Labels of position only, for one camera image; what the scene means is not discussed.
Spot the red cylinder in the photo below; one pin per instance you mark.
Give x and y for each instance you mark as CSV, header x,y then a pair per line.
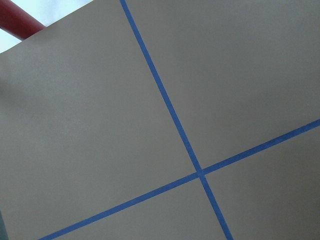
x,y
17,22

